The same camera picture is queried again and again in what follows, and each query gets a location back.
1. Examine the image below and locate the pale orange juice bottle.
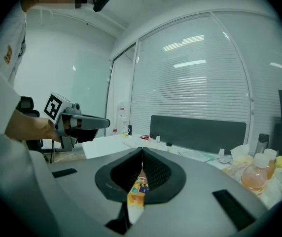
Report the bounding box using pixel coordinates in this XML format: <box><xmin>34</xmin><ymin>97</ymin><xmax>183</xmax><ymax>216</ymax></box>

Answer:
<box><xmin>241</xmin><ymin>153</ymin><xmax>270</xmax><ymax>197</ymax></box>

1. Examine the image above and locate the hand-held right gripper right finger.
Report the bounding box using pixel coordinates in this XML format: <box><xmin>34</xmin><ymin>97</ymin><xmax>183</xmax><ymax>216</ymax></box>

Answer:
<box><xmin>131</xmin><ymin>147</ymin><xmax>267</xmax><ymax>237</ymax></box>

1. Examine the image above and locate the white window blind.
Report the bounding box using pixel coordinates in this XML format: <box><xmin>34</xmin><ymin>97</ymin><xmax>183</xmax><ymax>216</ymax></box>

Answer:
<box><xmin>213</xmin><ymin>10</ymin><xmax>282</xmax><ymax>143</ymax></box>
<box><xmin>131</xmin><ymin>15</ymin><xmax>252</xmax><ymax>133</ymax></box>

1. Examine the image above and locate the dark grey desk divider panel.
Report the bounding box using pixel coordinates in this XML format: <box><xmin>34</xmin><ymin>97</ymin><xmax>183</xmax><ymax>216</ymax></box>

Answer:
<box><xmin>150</xmin><ymin>115</ymin><xmax>247</xmax><ymax>155</ymax></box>

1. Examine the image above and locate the person's left hand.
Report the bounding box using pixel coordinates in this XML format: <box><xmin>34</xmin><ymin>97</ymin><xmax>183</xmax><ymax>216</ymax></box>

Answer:
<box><xmin>42</xmin><ymin>119</ymin><xmax>62</xmax><ymax>142</ymax></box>

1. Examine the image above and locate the small clear packet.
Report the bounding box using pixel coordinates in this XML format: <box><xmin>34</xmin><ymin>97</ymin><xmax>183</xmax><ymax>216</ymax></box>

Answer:
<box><xmin>216</xmin><ymin>156</ymin><xmax>233</xmax><ymax>164</ymax></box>

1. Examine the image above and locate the glass door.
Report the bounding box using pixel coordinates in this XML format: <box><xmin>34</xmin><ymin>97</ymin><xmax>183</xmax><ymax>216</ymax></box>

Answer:
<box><xmin>106</xmin><ymin>43</ymin><xmax>138</xmax><ymax>138</ymax></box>

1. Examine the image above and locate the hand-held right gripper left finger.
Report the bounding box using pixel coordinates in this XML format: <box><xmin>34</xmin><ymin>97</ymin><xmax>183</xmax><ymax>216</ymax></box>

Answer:
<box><xmin>47</xmin><ymin>147</ymin><xmax>143</xmax><ymax>236</ymax></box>

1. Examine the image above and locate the clear plastic bag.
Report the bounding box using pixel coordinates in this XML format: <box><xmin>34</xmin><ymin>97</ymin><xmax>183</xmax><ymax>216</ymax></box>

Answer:
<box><xmin>226</xmin><ymin>161</ymin><xmax>250</xmax><ymax>183</ymax></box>

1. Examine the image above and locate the plastic water bottle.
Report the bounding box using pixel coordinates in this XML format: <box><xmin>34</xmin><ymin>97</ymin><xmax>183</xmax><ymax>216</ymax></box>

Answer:
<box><xmin>117</xmin><ymin>101</ymin><xmax>129</xmax><ymax>135</ymax></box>

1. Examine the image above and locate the white crumpled paper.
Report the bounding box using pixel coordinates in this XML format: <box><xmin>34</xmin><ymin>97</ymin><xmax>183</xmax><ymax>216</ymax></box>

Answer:
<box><xmin>230</xmin><ymin>144</ymin><xmax>251</xmax><ymax>159</ymax></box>

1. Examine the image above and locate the black office chair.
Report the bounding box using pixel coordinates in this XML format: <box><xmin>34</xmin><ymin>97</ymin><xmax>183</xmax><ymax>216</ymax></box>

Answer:
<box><xmin>16</xmin><ymin>96</ymin><xmax>49</xmax><ymax>163</ymax></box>

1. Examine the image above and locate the yellow crumpled bag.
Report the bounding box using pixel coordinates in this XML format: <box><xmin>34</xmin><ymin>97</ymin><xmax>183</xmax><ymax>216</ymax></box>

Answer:
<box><xmin>231</xmin><ymin>154</ymin><xmax>254</xmax><ymax>169</ymax></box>

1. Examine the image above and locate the person's white t-shirt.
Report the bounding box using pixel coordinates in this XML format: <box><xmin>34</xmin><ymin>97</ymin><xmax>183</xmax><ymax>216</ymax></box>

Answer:
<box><xmin>0</xmin><ymin>1</ymin><xmax>29</xmax><ymax>136</ymax></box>

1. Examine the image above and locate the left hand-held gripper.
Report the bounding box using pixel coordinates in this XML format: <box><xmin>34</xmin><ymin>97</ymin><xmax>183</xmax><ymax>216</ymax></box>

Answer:
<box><xmin>43</xmin><ymin>91</ymin><xmax>111</xmax><ymax>150</ymax></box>

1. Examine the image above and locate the yellow snack packet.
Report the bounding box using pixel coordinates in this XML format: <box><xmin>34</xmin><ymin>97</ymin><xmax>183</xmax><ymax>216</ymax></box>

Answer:
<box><xmin>127</xmin><ymin>168</ymin><xmax>149</xmax><ymax>208</ymax></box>

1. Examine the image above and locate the grey water bottle black lid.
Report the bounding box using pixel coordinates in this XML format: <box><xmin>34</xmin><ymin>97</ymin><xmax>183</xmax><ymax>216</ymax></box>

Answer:
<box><xmin>255</xmin><ymin>133</ymin><xmax>270</xmax><ymax>158</ymax></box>

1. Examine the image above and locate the person's left forearm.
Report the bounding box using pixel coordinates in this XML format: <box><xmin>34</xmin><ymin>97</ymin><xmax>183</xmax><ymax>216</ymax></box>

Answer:
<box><xmin>4</xmin><ymin>109</ymin><xmax>49</xmax><ymax>142</ymax></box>

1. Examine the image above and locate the grey zip bag teal strip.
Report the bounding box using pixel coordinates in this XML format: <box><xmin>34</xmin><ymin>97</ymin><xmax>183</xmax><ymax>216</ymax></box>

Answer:
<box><xmin>177</xmin><ymin>149</ymin><xmax>214</xmax><ymax>163</ymax></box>

